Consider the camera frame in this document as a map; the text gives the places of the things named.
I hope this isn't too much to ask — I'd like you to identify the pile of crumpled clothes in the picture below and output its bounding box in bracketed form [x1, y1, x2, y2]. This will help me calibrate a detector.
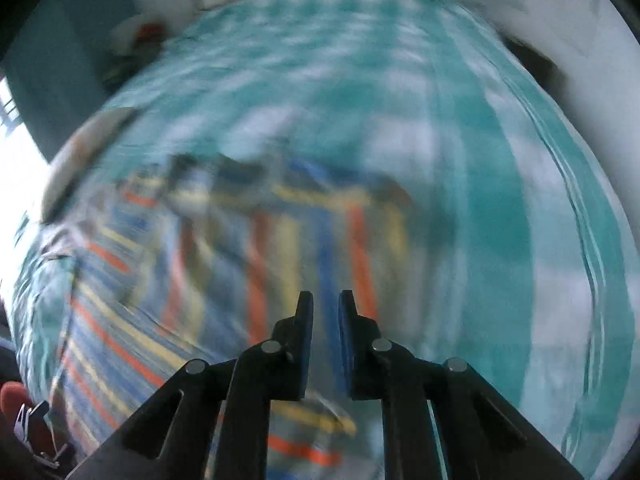
[102, 15, 168, 92]

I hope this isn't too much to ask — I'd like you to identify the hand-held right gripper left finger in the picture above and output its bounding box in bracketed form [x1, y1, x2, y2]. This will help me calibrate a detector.
[65, 290, 315, 480]

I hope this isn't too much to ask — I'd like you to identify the striped knit sweater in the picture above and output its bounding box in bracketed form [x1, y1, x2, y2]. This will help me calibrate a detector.
[47, 155, 451, 480]

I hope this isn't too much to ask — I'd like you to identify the bright window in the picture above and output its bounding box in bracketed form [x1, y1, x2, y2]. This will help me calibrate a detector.
[0, 75, 48, 281]

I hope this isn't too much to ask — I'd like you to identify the teal checked bedsheet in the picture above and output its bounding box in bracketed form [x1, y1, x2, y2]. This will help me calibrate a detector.
[10, 0, 621, 480]

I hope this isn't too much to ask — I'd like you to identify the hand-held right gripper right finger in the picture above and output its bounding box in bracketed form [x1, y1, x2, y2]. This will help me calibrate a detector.
[337, 290, 586, 480]

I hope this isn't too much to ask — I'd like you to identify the patterned beige pillow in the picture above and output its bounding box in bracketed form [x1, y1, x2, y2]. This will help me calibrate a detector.
[42, 107, 141, 222]

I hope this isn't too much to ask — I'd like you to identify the white wardrobe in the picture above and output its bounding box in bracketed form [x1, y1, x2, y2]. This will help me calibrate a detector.
[475, 0, 640, 211]

